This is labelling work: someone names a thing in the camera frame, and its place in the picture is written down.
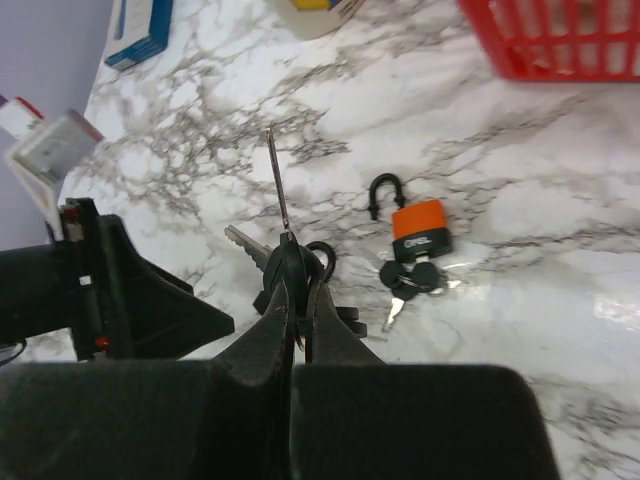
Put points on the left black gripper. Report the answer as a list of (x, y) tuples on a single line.
[(151, 313)]

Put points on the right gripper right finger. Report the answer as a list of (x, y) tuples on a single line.
[(434, 421)]

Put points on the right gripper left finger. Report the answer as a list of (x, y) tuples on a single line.
[(223, 418)]

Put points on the black key bunch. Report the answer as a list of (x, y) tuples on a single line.
[(289, 262), (407, 281)]

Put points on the orange black padlock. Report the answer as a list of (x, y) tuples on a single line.
[(419, 230)]

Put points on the razor package box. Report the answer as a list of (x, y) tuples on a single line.
[(138, 30)]

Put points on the red plastic basket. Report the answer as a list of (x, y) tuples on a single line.
[(558, 41)]

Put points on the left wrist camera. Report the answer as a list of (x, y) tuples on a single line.
[(45, 151)]

